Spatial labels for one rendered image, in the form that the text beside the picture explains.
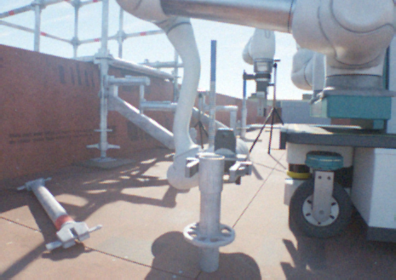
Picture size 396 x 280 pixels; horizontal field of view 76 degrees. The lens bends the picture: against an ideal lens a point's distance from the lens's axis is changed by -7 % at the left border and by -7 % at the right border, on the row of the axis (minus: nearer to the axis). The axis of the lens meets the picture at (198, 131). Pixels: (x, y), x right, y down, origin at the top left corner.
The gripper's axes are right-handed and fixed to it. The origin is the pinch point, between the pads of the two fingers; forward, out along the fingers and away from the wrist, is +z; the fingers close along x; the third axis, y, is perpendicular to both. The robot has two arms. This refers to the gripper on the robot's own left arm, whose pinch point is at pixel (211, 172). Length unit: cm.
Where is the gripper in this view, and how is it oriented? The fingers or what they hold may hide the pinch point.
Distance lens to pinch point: 62.3
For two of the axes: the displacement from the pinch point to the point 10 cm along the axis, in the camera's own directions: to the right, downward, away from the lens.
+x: -9.6, -0.4, 2.9
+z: -2.9, 0.6, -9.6
